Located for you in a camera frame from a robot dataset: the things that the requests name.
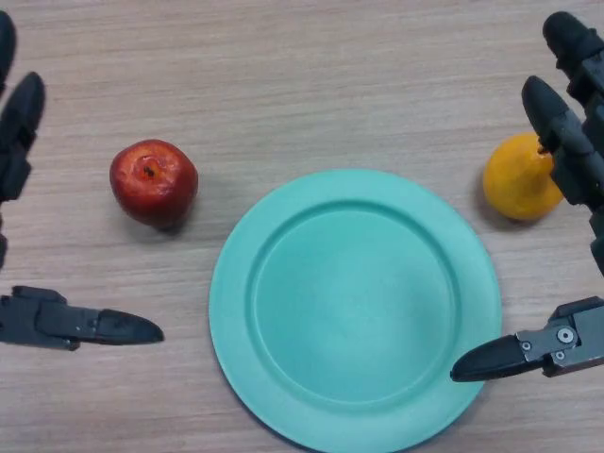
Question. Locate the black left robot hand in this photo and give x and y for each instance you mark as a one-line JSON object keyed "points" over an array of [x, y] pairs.
{"points": [[19, 137]]}

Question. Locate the red apple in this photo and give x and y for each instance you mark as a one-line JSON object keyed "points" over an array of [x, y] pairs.
{"points": [[153, 181]]}

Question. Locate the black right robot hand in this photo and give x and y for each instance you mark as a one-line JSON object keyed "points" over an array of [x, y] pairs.
{"points": [[573, 137]]}

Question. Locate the green round plate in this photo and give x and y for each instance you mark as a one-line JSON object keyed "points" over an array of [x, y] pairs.
{"points": [[354, 311]]}

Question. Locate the yellow pear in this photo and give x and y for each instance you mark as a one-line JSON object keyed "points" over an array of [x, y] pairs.
{"points": [[516, 181]]}

